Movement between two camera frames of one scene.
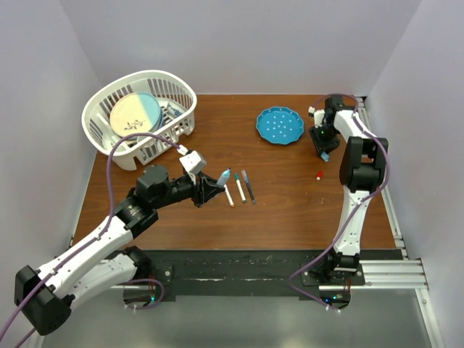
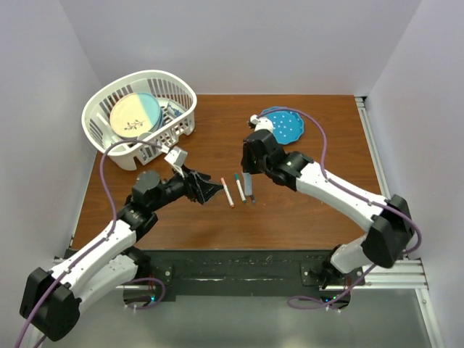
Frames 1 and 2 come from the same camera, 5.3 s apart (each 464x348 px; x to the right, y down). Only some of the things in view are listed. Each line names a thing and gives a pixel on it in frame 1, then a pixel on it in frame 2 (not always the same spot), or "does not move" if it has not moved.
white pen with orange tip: (228, 196) does not move
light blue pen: (224, 177) → (248, 183)
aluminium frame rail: (402, 272) does not move
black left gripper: (199, 196) does not move
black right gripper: (320, 145) → (246, 163)
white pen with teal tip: (241, 193) does not move
